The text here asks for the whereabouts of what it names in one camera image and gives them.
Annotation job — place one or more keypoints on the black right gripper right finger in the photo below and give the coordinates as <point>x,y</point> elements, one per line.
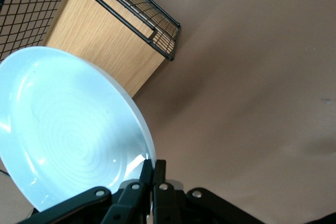
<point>164,205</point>

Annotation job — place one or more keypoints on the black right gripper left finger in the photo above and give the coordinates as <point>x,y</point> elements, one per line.
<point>131,200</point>

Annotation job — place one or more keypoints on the light blue plate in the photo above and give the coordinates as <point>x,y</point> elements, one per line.
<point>68,129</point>

